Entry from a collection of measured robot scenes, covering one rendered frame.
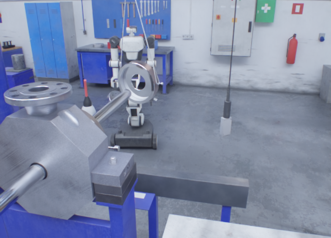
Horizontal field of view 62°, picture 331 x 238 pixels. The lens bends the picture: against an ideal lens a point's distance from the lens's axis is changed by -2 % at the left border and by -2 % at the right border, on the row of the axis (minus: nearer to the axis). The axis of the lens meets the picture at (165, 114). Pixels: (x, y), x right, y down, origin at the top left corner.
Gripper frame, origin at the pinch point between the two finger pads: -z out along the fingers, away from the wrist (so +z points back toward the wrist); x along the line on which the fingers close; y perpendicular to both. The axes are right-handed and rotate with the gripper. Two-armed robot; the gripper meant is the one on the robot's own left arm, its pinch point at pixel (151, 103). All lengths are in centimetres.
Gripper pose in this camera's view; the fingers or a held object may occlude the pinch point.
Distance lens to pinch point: 352.3
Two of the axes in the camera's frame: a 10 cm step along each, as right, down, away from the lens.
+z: 0.0, -9.8, -1.8
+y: 10.0, 0.0, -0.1
